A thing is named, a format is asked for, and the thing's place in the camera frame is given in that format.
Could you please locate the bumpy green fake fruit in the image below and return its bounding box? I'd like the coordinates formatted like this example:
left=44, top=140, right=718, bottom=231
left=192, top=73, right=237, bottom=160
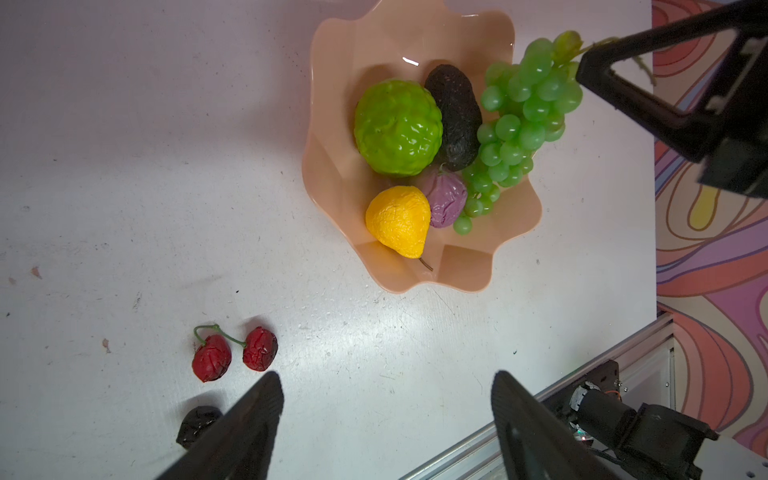
left=353, top=79, right=443, bottom=178

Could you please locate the purple fake fruit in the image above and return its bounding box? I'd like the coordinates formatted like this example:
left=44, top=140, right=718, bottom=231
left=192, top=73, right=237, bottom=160
left=415, top=168, right=468, bottom=228

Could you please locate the red fake cherry pair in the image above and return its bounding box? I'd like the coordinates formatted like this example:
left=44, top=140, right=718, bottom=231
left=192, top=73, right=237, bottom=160
left=191, top=323, right=280, bottom=384

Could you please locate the green fake grape bunch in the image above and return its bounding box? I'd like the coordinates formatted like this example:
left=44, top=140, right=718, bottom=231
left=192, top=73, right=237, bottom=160
left=452, top=30, right=615, bottom=235

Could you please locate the pink scalloped fruit bowl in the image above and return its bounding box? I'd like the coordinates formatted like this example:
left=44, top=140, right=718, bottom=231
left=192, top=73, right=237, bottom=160
left=302, top=1, right=542, bottom=293

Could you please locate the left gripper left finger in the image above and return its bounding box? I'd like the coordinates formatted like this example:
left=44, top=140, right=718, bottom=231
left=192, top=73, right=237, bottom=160
left=159, top=371, right=284, bottom=480

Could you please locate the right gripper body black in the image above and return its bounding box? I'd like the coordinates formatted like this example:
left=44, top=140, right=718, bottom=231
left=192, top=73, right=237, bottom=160
left=698, top=25, right=767, bottom=199

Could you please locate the yellow fake pear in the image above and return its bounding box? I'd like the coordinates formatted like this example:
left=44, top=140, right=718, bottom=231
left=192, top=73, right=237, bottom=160
left=365, top=186, right=433, bottom=272

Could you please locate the dark fake avocado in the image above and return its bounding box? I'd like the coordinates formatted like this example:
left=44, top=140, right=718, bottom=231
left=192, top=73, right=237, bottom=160
left=424, top=64, right=482, bottom=172

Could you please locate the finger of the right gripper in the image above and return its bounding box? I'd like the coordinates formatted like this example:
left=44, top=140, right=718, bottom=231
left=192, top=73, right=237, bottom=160
left=576, top=1, right=767, bottom=90
left=577, top=65, right=720, bottom=162

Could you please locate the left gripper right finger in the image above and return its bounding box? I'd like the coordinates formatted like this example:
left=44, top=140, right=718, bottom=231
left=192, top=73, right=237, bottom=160
left=491, top=370, right=617, bottom=480

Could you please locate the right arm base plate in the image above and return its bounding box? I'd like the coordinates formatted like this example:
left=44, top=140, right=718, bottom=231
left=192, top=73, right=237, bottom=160
left=555, top=360, right=619, bottom=433

